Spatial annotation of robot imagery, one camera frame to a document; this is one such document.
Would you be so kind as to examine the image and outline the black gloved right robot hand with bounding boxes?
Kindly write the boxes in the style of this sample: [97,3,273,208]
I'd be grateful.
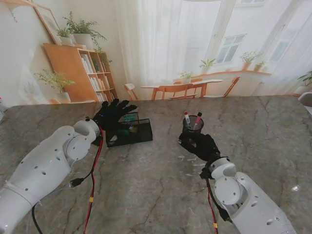
[178,133,221,161]

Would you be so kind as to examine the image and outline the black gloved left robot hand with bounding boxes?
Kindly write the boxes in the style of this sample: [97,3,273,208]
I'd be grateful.
[94,98,138,134]

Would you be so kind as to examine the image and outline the black mesh pen cup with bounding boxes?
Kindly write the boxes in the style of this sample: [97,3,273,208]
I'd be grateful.
[182,115,205,134]

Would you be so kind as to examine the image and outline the pink marker with black cap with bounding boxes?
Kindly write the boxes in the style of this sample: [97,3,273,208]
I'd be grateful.
[194,112,203,130]

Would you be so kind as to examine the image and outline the black mesh desk organizer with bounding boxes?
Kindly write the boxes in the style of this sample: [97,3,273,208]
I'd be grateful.
[105,112,154,148]

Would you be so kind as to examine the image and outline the printed room scene backdrop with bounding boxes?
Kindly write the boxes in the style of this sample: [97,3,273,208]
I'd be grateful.
[0,0,312,107]

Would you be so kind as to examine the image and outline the black usb cable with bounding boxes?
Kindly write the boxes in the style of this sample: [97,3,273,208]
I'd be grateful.
[69,136,103,188]
[207,187,232,222]

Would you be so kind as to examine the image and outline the red and black power cable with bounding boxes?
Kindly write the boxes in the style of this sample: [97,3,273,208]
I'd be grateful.
[206,179,219,234]
[82,130,104,234]

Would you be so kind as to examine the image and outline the black braided cable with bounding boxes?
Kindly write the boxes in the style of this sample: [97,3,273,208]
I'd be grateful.
[31,203,42,234]

